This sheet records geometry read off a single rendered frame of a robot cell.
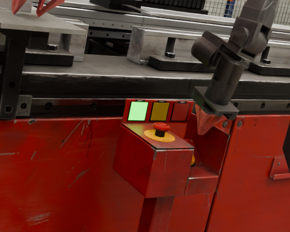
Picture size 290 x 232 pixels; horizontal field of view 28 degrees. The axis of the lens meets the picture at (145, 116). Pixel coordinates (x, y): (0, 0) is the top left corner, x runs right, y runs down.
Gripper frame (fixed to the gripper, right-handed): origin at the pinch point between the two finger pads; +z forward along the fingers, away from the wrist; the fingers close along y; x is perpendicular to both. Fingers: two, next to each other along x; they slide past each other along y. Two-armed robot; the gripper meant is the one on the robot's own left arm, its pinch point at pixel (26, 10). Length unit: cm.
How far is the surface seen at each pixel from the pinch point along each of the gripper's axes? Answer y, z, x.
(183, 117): -43.0, 14.4, 16.6
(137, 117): -29.6, 15.2, 15.8
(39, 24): 1.3, -3.6, 7.9
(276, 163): -96, 35, 20
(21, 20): 3.8, -2.2, 5.7
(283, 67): -95, 13, -2
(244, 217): -88, 51, 29
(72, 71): -15.5, 13.5, 3.4
